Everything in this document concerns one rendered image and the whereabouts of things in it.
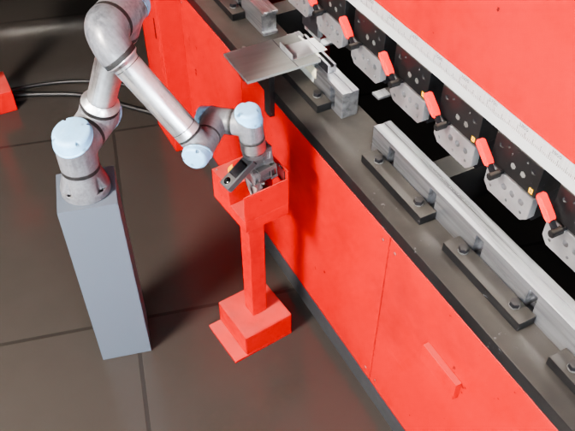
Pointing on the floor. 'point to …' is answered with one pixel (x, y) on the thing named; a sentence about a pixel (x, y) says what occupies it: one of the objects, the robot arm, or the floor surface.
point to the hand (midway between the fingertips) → (254, 199)
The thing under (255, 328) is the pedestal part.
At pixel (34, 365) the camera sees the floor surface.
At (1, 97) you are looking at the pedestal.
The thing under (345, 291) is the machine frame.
